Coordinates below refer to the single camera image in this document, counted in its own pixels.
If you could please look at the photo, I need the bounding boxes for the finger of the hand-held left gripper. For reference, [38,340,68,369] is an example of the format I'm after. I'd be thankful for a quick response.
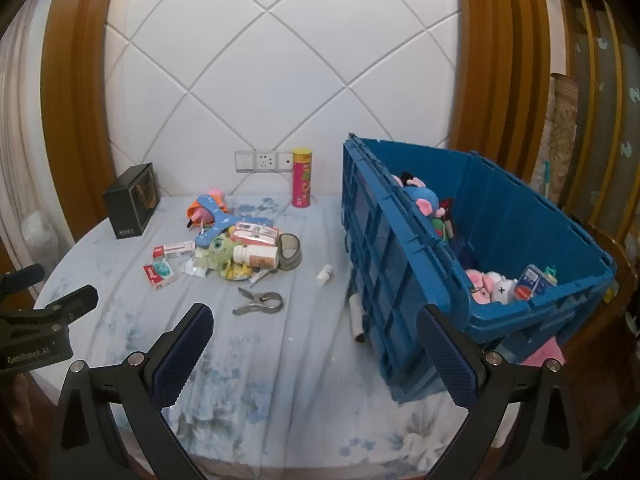
[0,263,46,295]
[32,285,99,331]

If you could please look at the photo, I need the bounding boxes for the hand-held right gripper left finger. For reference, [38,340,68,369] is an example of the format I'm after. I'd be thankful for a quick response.
[50,302,216,480]

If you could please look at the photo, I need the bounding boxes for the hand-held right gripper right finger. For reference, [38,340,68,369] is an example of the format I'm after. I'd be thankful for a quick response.
[416,303,586,480]

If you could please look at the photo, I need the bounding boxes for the red green box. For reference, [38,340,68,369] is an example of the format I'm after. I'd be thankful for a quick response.
[143,258,179,290]

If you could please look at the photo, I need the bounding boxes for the white blister packs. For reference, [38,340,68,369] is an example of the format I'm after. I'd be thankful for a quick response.
[181,257,212,279]

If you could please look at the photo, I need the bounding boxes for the grey metal clip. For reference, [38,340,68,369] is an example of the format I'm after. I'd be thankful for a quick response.
[232,287,285,317]

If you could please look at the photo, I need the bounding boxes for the long red white box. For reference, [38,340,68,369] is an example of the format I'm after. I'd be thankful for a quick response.
[152,241,196,261]

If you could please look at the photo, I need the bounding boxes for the green monster plush toy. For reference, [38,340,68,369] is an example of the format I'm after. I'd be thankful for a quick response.
[195,235,238,270]

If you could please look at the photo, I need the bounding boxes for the blue plastic crate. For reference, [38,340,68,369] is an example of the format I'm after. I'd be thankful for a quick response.
[342,133,617,403]

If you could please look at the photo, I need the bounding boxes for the white bottle orange label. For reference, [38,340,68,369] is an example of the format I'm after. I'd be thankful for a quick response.
[234,244,280,270]

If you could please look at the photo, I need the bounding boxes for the red white medicine box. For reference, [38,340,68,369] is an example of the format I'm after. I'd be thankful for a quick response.
[229,222,281,247]

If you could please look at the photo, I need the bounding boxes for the orange plush toy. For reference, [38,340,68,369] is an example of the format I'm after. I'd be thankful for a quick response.
[186,197,207,229]

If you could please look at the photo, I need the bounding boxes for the white plastic bag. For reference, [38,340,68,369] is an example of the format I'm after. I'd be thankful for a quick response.
[22,210,57,262]

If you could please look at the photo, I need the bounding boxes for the pale pink plush toy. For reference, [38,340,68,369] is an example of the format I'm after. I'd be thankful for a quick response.
[465,269,495,306]

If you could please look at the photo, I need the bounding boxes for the white plush toy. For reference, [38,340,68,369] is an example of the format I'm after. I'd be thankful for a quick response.
[487,272,519,304]

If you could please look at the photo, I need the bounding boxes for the light blue floral tablecloth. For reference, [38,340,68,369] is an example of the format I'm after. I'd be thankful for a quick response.
[37,192,521,471]

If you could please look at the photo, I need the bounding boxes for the pink cloth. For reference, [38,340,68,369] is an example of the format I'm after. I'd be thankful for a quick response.
[520,337,566,368]

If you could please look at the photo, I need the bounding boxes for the white paper roll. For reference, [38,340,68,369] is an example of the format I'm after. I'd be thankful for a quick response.
[348,294,366,345]

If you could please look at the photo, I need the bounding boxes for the black box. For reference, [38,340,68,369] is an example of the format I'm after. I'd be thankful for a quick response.
[102,162,161,239]

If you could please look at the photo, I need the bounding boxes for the blue card pack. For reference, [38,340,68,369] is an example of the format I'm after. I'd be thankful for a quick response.
[515,264,558,302]

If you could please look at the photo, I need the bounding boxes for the blue pig plush toy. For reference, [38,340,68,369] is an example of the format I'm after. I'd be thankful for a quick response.
[392,172,441,218]

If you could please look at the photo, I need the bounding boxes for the wooden chair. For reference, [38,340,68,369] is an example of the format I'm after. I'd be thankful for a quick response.
[582,210,640,341]

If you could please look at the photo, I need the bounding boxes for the pink snack can yellow lid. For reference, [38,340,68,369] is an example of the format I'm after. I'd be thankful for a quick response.
[292,147,314,208]

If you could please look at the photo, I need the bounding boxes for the rolled patterned carpet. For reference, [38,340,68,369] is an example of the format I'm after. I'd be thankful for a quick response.
[530,72,581,196]

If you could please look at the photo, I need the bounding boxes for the wooden screen patterned glass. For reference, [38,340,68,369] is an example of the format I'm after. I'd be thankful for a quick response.
[555,0,640,241]

